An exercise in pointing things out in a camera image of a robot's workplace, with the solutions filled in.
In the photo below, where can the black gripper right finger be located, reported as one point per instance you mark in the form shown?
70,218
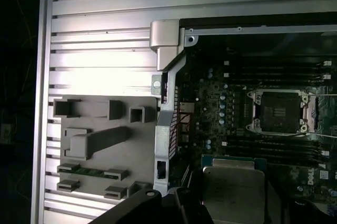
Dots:
302,214

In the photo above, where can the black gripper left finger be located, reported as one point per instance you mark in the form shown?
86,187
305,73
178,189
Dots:
147,205

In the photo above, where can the silver CPU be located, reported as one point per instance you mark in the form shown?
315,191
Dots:
234,192

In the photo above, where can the black RAM slot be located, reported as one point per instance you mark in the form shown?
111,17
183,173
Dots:
273,140
276,63
273,151
276,70
273,145
287,157
242,82
276,76

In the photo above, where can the CPU socket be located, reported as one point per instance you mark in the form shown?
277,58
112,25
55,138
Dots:
276,111

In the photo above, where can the green RAM stick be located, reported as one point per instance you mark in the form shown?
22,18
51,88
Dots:
92,172

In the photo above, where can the open PC case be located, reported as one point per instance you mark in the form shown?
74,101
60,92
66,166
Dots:
163,129

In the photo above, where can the grey parts rack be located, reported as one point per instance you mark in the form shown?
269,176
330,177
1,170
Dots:
105,132

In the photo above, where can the green motherboard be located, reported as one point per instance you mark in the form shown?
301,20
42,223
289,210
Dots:
205,95

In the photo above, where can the metal socket cover frame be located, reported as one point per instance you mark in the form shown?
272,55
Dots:
313,103

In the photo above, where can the pale case corner bracket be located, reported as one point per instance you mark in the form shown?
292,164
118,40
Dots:
164,37

